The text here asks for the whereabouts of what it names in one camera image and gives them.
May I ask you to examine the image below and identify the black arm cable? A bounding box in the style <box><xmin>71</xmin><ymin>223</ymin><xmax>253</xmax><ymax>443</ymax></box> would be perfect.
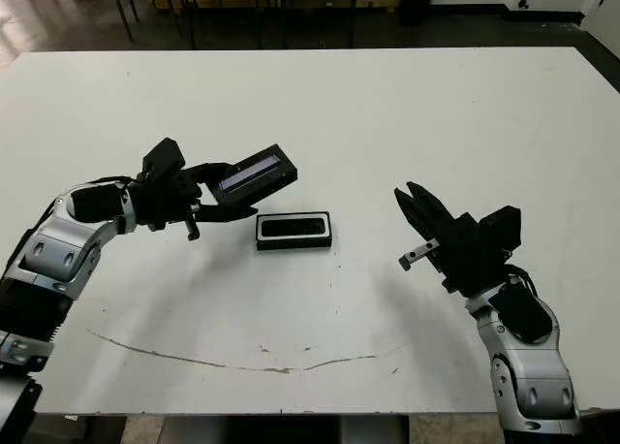
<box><xmin>503</xmin><ymin>264</ymin><xmax>539</xmax><ymax>296</ymax></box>
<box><xmin>91</xmin><ymin>174</ymin><xmax>142</xmax><ymax>189</ymax></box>

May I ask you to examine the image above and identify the white door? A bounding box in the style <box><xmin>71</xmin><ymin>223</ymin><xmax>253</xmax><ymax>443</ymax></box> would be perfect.
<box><xmin>582</xmin><ymin>0</ymin><xmax>620</xmax><ymax>33</ymax></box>

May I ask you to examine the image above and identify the black trash bin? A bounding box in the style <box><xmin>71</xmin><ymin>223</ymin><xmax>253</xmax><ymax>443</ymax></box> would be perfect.
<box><xmin>400</xmin><ymin>0</ymin><xmax>440</xmax><ymax>27</ymax></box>

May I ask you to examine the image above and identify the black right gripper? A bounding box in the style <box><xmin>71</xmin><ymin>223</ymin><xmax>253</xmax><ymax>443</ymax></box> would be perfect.
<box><xmin>394</xmin><ymin>180</ymin><xmax>509</xmax><ymax>299</ymax></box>

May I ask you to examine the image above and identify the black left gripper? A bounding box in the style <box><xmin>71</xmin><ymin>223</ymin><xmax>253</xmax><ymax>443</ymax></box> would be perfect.
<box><xmin>128</xmin><ymin>162</ymin><xmax>260</xmax><ymax>243</ymax></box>

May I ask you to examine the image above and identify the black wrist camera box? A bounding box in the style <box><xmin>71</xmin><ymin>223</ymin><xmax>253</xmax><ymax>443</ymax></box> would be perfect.
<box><xmin>477</xmin><ymin>205</ymin><xmax>523</xmax><ymax>259</ymax></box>
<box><xmin>141</xmin><ymin>137</ymin><xmax>188</xmax><ymax>183</ymax></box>

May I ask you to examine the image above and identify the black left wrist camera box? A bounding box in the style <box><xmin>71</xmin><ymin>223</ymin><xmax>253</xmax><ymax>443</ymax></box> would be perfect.
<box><xmin>141</xmin><ymin>137</ymin><xmax>188</xmax><ymax>183</ymax></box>

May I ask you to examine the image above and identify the black metal furniture leg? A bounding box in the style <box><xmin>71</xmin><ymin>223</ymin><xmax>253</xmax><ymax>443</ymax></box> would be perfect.
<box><xmin>108</xmin><ymin>0</ymin><xmax>141</xmax><ymax>43</ymax></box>

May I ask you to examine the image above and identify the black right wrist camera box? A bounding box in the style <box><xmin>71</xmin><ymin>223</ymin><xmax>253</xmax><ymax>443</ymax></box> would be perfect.
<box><xmin>477</xmin><ymin>205</ymin><xmax>523</xmax><ymax>259</ymax></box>

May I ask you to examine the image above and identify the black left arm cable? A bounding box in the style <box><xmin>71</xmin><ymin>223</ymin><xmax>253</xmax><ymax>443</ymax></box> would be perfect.
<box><xmin>91</xmin><ymin>174</ymin><xmax>142</xmax><ymax>189</ymax></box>

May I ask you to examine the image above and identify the black box lid with window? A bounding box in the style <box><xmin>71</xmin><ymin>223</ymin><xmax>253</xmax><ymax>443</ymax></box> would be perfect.
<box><xmin>207</xmin><ymin>143</ymin><xmax>297</xmax><ymax>209</ymax></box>

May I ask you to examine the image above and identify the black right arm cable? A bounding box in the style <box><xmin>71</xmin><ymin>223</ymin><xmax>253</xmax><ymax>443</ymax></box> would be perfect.
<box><xmin>503</xmin><ymin>264</ymin><xmax>539</xmax><ymax>296</ymax></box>

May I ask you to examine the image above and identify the black box base white insert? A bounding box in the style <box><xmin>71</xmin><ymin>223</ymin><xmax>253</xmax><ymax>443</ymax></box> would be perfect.
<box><xmin>255</xmin><ymin>210</ymin><xmax>333</xmax><ymax>253</ymax></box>

